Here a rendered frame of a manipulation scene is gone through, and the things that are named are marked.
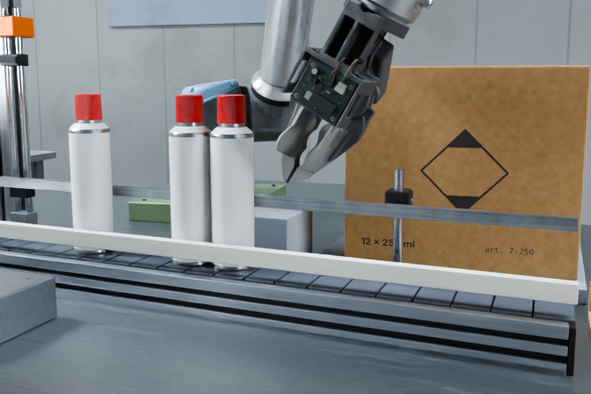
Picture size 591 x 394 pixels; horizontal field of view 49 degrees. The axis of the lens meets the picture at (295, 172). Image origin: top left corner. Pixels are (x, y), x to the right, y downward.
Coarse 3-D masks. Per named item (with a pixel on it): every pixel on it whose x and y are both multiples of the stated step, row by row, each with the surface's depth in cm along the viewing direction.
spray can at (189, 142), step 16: (176, 96) 76; (192, 96) 75; (176, 112) 76; (192, 112) 75; (176, 128) 76; (192, 128) 75; (176, 144) 75; (192, 144) 75; (208, 144) 77; (176, 160) 76; (192, 160) 75; (208, 160) 77; (176, 176) 76; (192, 176) 76; (208, 176) 77; (176, 192) 76; (192, 192) 76; (208, 192) 77; (176, 208) 77; (192, 208) 76; (208, 208) 77; (176, 224) 77; (192, 224) 76; (208, 224) 78; (192, 240) 77; (208, 240) 78
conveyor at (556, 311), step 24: (0, 240) 90; (24, 240) 90; (120, 264) 79; (144, 264) 78; (168, 264) 78; (312, 288) 69; (336, 288) 69; (360, 288) 69; (384, 288) 69; (408, 288) 69; (432, 288) 69; (504, 312) 62; (528, 312) 62; (552, 312) 62
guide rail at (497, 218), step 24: (120, 192) 86; (144, 192) 85; (168, 192) 83; (384, 216) 73; (408, 216) 72; (432, 216) 71; (456, 216) 70; (480, 216) 69; (504, 216) 68; (528, 216) 67; (552, 216) 66
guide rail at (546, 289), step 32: (0, 224) 85; (32, 224) 84; (192, 256) 74; (224, 256) 73; (256, 256) 71; (288, 256) 70; (320, 256) 69; (448, 288) 64; (480, 288) 63; (512, 288) 61; (544, 288) 60; (576, 288) 59
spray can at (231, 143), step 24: (240, 96) 74; (240, 120) 74; (216, 144) 74; (240, 144) 73; (216, 168) 74; (240, 168) 74; (216, 192) 74; (240, 192) 74; (216, 216) 75; (240, 216) 75; (216, 240) 75; (240, 240) 75; (216, 264) 76
